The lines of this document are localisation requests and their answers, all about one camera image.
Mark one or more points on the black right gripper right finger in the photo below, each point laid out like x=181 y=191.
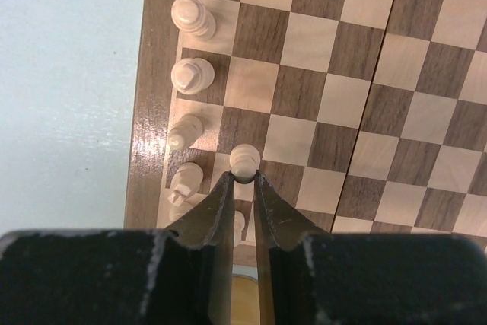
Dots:
x=309 y=276

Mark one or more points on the gold metal tin tray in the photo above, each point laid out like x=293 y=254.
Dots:
x=245 y=301

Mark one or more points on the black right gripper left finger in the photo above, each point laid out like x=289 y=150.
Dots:
x=180 y=274

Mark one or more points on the light chess piece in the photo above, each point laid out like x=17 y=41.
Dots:
x=185 y=132
x=192 y=75
x=193 y=18
x=179 y=207
x=185 y=183

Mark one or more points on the light pawn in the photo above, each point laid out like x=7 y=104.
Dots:
x=244 y=161
x=239 y=228

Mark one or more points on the wooden chess board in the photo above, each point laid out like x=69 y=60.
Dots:
x=368 y=115

